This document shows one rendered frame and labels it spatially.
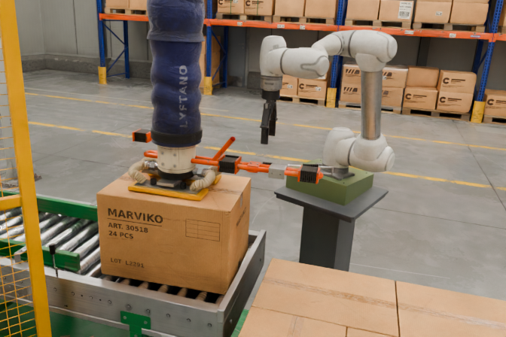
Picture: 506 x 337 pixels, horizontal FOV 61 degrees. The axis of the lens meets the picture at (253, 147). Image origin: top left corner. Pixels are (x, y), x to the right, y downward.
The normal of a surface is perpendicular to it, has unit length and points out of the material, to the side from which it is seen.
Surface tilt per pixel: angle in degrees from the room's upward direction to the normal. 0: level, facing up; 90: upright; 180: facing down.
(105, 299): 90
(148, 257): 90
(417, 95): 90
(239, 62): 90
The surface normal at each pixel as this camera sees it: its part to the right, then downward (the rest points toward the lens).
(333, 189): -0.61, 0.21
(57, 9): -0.30, 0.26
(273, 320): 0.04, -0.95
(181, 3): 0.39, 0.01
